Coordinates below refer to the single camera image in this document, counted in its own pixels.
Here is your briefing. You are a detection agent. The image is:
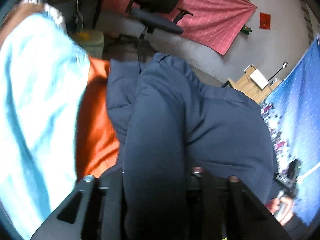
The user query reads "navy blue padded jacket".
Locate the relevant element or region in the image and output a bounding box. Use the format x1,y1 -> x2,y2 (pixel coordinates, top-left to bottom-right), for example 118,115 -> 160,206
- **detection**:
107,53 -> 275,239

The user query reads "person's right hand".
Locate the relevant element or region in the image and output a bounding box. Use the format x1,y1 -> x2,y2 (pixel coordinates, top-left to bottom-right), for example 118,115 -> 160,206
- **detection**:
265,197 -> 293,226

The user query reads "blue patterned curtain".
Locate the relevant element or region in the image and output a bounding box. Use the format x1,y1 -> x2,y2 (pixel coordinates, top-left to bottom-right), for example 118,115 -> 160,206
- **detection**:
260,35 -> 319,225

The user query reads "wooden chair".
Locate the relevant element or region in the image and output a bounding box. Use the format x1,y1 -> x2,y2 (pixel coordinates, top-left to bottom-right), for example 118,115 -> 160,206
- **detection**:
222,64 -> 282,103

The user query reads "striped colourful bed sheet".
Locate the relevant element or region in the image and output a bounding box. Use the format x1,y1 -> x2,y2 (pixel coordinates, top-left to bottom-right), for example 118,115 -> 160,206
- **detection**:
1,0 -> 119,239

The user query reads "yellow-green plastic bin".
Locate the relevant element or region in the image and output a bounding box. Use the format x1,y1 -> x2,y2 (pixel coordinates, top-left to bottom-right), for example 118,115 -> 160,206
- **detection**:
71,30 -> 104,59

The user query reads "black office chair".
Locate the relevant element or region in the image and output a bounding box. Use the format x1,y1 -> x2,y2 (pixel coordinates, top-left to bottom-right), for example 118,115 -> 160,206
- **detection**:
105,0 -> 194,61

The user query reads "red paper on wall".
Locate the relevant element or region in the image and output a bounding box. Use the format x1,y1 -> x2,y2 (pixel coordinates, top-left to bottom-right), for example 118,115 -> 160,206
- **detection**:
259,12 -> 271,30

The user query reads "red checked wall cloth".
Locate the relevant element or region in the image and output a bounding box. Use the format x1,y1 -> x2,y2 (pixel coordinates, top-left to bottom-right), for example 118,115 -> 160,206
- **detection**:
103,0 -> 257,55

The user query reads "white cable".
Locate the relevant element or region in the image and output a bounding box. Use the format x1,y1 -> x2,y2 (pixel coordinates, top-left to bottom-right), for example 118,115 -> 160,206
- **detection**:
75,0 -> 87,29

